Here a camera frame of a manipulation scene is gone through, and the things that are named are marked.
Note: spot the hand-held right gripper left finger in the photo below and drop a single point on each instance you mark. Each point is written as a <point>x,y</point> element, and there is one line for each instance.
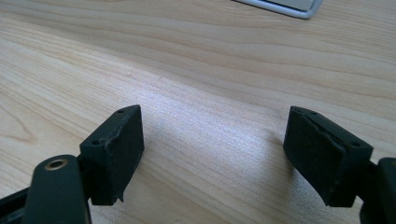
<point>113,155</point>

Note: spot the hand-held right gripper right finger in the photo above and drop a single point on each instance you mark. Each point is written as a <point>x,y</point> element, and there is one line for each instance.
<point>322,155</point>

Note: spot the silver flat device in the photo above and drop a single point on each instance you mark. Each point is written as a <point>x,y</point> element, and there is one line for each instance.
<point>286,6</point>

